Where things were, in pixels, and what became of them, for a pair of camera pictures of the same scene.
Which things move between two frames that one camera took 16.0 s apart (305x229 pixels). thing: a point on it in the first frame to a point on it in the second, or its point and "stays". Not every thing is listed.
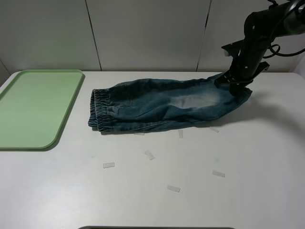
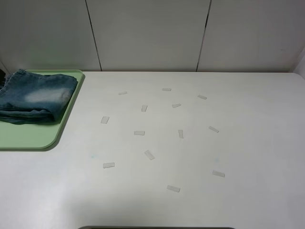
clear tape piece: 213,129 stays
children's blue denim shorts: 146,104 to 28,98
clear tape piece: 108,165 stays
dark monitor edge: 157,227 stays
